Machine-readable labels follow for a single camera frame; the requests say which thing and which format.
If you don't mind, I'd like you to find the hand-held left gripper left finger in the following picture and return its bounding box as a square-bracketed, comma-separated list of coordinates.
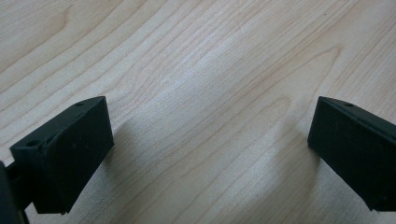
[9, 95, 115, 216]

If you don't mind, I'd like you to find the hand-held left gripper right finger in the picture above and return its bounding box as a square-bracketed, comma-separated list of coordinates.
[307, 95, 396, 213]

